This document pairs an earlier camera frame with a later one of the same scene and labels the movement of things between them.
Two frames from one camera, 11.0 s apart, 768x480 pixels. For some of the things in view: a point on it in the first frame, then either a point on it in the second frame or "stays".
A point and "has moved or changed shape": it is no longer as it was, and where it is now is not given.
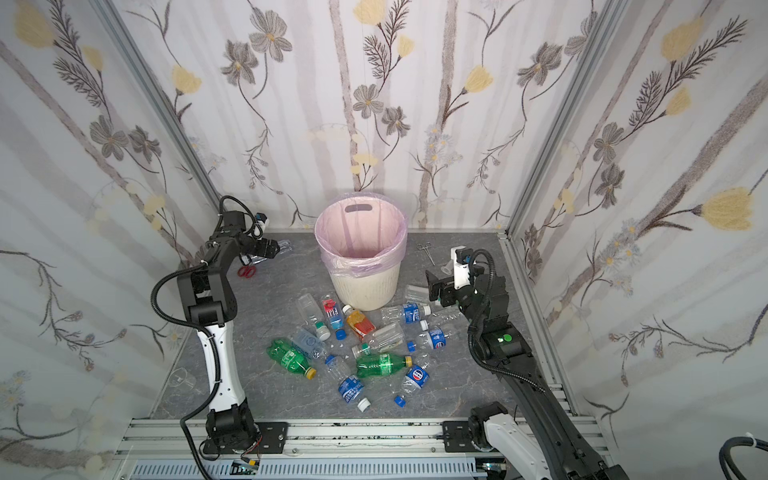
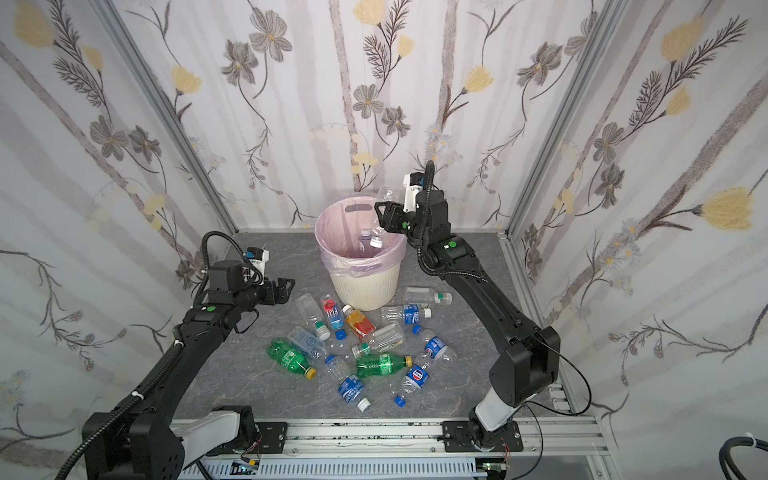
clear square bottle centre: (380, 341) stays
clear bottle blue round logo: (412, 382) stays
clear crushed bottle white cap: (438, 319) to (385, 194)
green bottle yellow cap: (380, 364) stays
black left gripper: (264, 246) to (274, 291)
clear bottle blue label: (404, 313) stays
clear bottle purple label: (285, 247) to (364, 245)
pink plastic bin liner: (361, 232) stays
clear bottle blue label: (437, 338) has moved or changed shape
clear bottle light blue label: (307, 343) stays
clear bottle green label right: (417, 293) stays
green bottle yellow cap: (285, 354) stays
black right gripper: (438, 288) to (390, 216)
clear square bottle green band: (313, 313) stays
